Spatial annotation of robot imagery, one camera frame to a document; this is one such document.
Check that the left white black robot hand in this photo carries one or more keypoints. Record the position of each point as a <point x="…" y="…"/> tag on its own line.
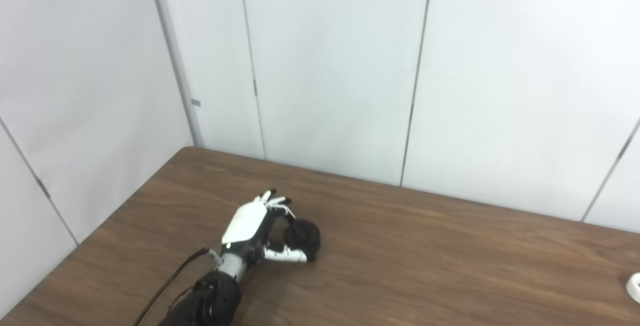
<point x="245" y="226"/>

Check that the round black plastic part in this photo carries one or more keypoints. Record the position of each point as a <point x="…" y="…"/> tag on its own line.
<point x="306" y="238"/>

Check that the small grey post label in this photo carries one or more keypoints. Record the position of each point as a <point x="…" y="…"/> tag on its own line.
<point x="196" y="102"/>

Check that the grey corner wall post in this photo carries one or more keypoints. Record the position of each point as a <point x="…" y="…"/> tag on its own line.
<point x="175" y="56"/>

